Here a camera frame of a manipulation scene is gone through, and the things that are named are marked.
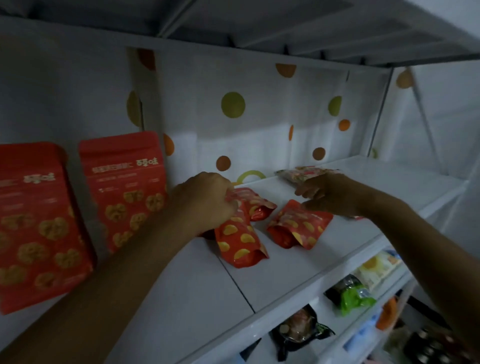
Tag person's left hand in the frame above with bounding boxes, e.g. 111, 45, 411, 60
167, 172, 241, 241

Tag white shelf unit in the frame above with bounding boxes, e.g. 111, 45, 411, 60
0, 0, 480, 364

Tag large red cookie bag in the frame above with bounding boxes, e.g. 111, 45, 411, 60
78, 131, 168, 255
0, 142, 97, 316

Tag person's right forearm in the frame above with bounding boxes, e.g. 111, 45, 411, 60
356, 184, 480, 355

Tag small red snack packet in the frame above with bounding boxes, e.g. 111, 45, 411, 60
225, 187, 278, 222
266, 199, 334, 250
214, 209, 270, 269

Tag pale pink snack packet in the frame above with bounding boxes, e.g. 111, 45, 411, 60
274, 166, 365, 221

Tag dark packet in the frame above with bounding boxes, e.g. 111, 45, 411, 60
240, 338, 262, 362

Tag orange packet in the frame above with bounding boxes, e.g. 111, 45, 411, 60
376, 297, 398, 331

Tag person's right hand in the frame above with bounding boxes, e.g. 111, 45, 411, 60
294, 172, 367, 218

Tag person's left forearm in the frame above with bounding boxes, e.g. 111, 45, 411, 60
0, 204, 205, 364

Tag black snack packet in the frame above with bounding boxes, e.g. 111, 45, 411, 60
269, 304, 335, 362

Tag light blue packet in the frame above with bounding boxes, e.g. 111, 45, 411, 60
343, 311, 382, 353

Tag white and yellow packet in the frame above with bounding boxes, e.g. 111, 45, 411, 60
354, 250, 402, 292

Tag group of dark jars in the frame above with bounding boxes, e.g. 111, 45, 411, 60
403, 328, 480, 364

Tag green and black packet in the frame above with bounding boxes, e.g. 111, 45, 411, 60
324, 274, 377, 316

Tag white dotted backing sheet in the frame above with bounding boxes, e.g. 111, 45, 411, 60
127, 48, 415, 188

